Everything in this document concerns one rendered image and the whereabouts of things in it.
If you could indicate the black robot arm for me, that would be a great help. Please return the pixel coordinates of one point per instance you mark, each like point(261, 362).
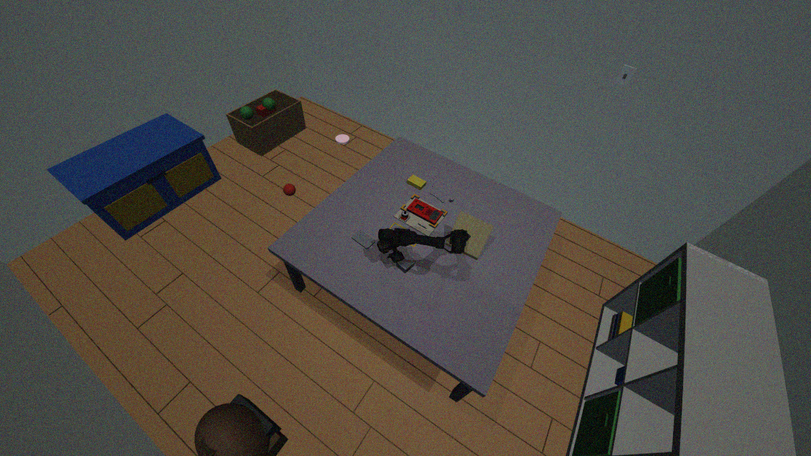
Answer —
point(404, 237)

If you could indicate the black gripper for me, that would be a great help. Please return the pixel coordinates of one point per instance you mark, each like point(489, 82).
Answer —
point(396, 256)

